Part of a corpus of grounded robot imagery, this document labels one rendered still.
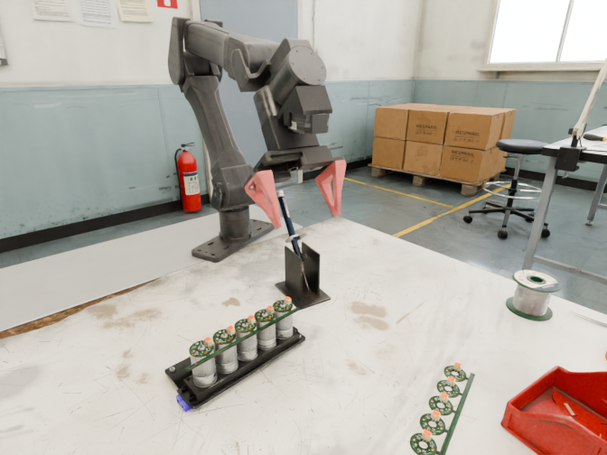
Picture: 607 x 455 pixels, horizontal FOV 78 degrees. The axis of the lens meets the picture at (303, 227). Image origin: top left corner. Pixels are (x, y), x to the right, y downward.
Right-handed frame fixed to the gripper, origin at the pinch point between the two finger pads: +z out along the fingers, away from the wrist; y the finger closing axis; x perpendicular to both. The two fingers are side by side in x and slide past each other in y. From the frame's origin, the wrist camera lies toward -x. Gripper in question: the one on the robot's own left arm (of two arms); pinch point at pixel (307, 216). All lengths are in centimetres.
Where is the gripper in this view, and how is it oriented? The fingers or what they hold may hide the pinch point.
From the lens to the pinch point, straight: 53.7
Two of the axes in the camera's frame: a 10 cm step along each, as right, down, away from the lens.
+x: -4.0, 2.5, 8.8
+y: 8.7, -1.9, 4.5
